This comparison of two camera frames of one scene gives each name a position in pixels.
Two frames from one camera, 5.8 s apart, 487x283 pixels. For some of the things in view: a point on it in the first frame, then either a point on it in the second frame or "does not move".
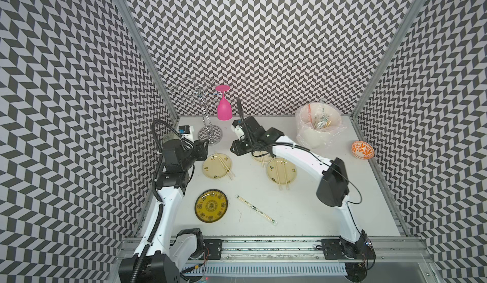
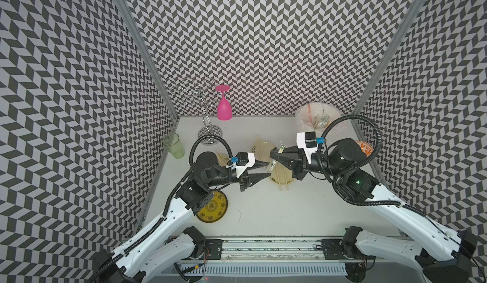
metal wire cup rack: x=200 y=92 does not move
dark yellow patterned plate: x=211 y=205 does not move
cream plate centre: x=271 y=172 does not move
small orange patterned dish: x=362 y=150 does not move
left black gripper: x=201 y=150 -> x=251 y=179
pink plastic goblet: x=224 y=106 does not move
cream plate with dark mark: x=261 y=157 does not move
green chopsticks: x=269 y=219 -> x=280 y=151
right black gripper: x=239 y=149 -> x=300 y=167
